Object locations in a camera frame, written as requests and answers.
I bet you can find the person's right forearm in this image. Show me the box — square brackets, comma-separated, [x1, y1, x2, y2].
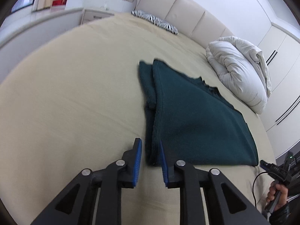
[267, 185, 300, 225]

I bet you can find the white window bench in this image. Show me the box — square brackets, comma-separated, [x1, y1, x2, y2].
[0, 7, 83, 78]

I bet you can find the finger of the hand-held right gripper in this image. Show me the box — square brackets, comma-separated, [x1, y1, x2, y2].
[260, 160, 276, 173]

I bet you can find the white wardrobe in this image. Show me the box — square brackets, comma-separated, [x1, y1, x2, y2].
[239, 0, 300, 160]

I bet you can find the white folded duvet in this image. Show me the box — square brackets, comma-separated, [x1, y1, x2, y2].
[206, 36, 272, 115]

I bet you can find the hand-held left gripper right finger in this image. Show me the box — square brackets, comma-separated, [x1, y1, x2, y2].
[159, 140, 270, 225]

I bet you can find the person's right hand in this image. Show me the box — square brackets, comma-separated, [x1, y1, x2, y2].
[266, 183, 289, 212]

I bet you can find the white nightstand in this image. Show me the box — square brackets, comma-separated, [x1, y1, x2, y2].
[81, 8, 115, 25]

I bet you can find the zebra print pillow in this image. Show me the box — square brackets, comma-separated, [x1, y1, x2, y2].
[131, 10, 179, 35]

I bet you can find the dark green sweater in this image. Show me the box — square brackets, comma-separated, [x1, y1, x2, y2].
[137, 59, 259, 167]

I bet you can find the black cable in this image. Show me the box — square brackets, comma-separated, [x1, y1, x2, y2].
[253, 172, 270, 204]

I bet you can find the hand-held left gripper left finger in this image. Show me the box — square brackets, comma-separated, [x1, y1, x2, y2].
[30, 138, 143, 225]

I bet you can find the beige bed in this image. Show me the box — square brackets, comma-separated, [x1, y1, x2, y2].
[0, 0, 277, 225]

